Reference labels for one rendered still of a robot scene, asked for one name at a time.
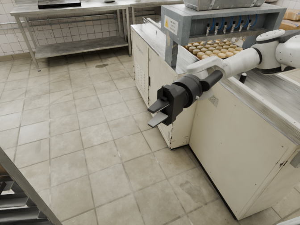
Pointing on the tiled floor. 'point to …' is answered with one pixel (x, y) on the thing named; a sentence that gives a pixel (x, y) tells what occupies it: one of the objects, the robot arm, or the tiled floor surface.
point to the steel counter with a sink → (29, 7)
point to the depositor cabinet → (160, 81)
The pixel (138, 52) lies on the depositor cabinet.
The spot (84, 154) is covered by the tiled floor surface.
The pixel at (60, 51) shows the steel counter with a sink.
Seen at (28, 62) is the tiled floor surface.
